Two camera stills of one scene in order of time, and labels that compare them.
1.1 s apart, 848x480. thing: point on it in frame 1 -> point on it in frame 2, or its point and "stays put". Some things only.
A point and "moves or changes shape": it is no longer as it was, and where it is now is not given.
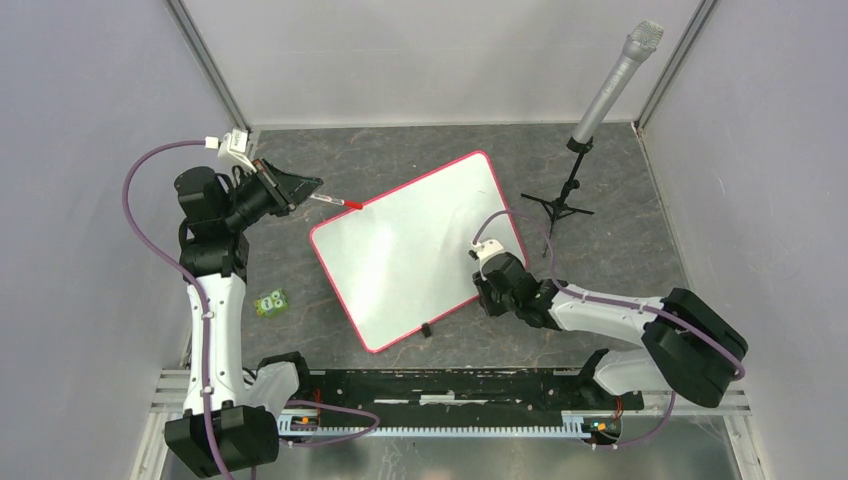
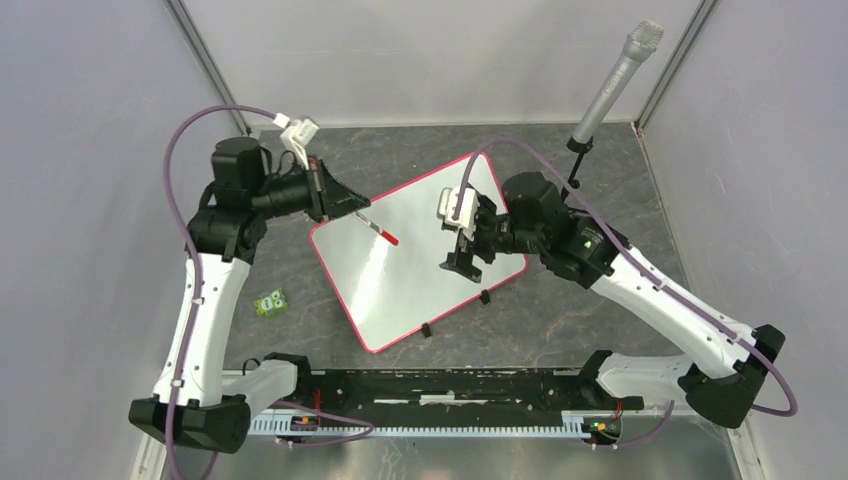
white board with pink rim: (402, 259) stays put
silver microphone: (641, 41) stays put
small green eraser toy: (271, 304) stays put
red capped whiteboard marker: (331, 199) moves or changes shape
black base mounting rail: (467, 398) stays put
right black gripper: (482, 288) -> (461, 259)
